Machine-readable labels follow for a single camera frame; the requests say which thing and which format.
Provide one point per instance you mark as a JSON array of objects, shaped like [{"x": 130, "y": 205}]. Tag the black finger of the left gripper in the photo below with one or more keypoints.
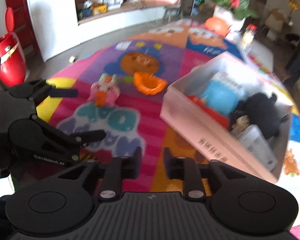
[
  {"x": 58, "y": 145},
  {"x": 39, "y": 90}
]

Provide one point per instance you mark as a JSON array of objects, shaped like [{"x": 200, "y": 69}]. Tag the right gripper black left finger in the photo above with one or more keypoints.
[{"x": 117, "y": 170}]

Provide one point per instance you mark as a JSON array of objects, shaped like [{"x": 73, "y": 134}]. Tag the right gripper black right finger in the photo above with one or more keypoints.
[{"x": 185, "y": 169}]

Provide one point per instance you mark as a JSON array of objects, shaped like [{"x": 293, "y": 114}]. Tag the pink pig toy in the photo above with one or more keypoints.
[{"x": 105, "y": 91}]

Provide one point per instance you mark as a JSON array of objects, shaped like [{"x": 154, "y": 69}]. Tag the red plastic figure toy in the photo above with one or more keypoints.
[{"x": 222, "y": 120}]

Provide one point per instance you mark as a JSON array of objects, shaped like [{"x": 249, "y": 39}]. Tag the small doll figure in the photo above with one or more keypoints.
[{"x": 240, "y": 125}]

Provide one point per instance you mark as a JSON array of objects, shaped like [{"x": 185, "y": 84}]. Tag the orange plastic bowl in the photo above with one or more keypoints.
[{"x": 148, "y": 84}]

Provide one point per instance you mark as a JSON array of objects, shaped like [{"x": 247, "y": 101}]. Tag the black plush toy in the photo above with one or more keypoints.
[{"x": 262, "y": 112}]

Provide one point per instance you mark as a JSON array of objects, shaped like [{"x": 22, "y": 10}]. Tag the red round bin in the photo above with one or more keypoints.
[{"x": 12, "y": 58}]

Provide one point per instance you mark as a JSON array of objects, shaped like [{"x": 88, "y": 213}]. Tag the pink cardboard box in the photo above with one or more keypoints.
[{"x": 207, "y": 136}]

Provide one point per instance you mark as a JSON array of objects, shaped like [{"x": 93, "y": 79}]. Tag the white small box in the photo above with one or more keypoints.
[{"x": 255, "y": 143}]

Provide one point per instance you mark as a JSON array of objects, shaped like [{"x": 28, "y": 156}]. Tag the white low table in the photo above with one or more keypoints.
[{"x": 256, "y": 54}]

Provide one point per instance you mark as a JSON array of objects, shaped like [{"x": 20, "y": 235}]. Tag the red lid plastic jar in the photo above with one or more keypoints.
[{"x": 248, "y": 36}]

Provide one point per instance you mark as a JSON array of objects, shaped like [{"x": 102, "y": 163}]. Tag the small wooden stool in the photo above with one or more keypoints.
[{"x": 172, "y": 10}]

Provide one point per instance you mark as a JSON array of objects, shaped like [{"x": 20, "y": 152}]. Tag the pink orchid potted plant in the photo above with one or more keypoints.
[{"x": 234, "y": 12}]

